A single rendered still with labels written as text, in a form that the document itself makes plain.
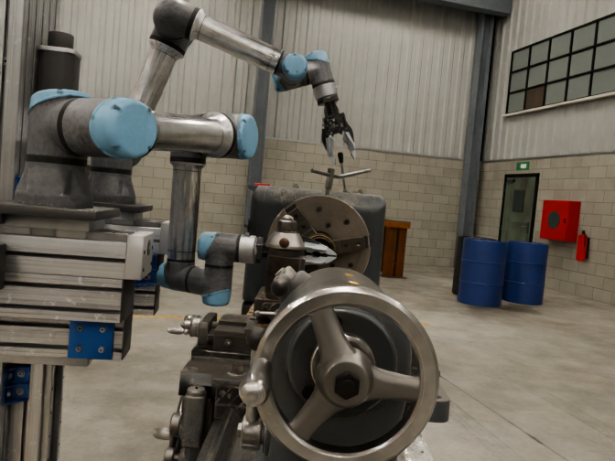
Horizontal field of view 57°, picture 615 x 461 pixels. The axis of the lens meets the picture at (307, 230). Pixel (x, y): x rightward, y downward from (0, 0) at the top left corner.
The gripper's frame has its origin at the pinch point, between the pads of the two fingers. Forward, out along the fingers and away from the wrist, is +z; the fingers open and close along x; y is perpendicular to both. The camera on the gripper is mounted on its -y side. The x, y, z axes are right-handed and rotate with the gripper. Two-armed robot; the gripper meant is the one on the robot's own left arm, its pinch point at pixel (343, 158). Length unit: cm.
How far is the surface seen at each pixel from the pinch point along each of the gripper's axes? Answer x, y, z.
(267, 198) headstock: -27.8, 2.8, 6.0
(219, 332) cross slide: -38, 86, 29
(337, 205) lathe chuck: -7.0, 18.6, 14.0
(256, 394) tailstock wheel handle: -22, 154, 22
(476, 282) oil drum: 171, -573, 177
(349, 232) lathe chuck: -5.8, 18.6, 22.9
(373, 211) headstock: 4.7, 3.0, 19.6
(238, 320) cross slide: -35, 80, 29
